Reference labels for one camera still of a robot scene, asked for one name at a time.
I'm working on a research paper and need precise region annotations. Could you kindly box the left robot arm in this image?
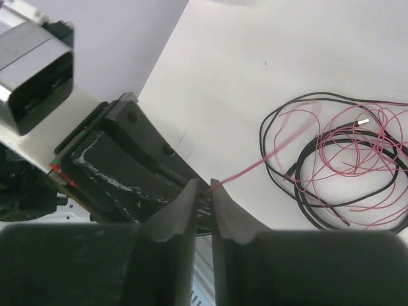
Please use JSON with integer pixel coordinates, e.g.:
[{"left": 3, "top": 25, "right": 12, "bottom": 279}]
[{"left": 1, "top": 91, "right": 197, "bottom": 222}]

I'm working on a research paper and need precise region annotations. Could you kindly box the black cable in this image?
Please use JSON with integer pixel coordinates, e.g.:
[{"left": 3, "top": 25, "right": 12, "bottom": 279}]
[{"left": 259, "top": 92, "right": 408, "bottom": 232}]

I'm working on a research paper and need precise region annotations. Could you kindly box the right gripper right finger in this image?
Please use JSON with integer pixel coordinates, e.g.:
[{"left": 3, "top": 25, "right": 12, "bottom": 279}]
[{"left": 210, "top": 180, "right": 407, "bottom": 305}]

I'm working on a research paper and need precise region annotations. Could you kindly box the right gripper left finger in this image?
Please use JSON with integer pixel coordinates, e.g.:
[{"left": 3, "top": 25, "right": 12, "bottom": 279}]
[{"left": 1, "top": 180, "right": 198, "bottom": 305}]

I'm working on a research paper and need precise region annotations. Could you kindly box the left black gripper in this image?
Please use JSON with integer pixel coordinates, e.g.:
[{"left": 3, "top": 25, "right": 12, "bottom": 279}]
[{"left": 50, "top": 92, "right": 194, "bottom": 222}]

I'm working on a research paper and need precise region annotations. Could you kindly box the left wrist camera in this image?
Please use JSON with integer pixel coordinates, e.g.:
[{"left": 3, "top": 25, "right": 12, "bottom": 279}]
[{"left": 1, "top": 21, "right": 74, "bottom": 135}]

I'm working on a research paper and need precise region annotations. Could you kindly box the thin red wire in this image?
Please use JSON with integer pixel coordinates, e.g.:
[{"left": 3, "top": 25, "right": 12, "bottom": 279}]
[{"left": 205, "top": 100, "right": 408, "bottom": 230}]

